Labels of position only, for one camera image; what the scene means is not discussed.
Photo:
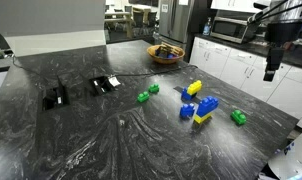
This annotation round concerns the yellow toy block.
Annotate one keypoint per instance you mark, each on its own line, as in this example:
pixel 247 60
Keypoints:
pixel 194 87

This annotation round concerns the black kitchen countertop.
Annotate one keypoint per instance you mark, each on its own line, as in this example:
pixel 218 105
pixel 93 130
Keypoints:
pixel 251 48

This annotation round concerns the white paper tag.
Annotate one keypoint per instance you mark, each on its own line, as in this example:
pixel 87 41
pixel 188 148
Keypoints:
pixel 114 81

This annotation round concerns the small green toy block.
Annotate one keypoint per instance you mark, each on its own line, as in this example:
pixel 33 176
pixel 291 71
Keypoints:
pixel 154 88
pixel 143 97
pixel 239 117

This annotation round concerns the silver microwave oven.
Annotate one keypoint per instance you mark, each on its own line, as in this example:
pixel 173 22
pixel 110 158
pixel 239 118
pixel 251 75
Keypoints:
pixel 231 30

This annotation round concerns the clear spray bottle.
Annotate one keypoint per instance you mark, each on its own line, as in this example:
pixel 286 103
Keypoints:
pixel 207 28

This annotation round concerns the wooden bowl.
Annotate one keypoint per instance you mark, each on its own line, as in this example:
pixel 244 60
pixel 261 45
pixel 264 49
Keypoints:
pixel 165 60

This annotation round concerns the small blue toy block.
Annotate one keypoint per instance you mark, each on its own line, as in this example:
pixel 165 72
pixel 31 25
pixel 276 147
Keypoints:
pixel 187 110

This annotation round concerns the blue toy block pile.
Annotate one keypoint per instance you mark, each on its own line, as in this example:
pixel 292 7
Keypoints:
pixel 170 56

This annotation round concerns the wooden dining table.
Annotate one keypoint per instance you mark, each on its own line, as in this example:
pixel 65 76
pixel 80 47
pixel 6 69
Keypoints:
pixel 117 15

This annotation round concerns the dark dining chair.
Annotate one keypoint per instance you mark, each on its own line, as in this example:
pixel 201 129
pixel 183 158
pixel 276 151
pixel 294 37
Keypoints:
pixel 142 16

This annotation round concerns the white wall cabinet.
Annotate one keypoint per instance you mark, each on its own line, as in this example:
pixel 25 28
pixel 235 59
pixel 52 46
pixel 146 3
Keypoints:
pixel 234 5

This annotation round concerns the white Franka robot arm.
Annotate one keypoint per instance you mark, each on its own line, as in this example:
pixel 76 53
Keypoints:
pixel 289 11

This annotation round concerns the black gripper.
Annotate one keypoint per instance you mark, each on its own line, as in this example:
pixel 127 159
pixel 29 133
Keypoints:
pixel 284 31

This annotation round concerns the long blue toy block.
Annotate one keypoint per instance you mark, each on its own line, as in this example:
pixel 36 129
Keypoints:
pixel 207 106

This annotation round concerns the white base cabinets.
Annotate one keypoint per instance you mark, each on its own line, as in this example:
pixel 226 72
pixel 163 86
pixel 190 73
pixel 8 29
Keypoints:
pixel 231 66

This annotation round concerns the stainless steel refrigerator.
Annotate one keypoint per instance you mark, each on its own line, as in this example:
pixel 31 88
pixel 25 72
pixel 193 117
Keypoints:
pixel 174 20

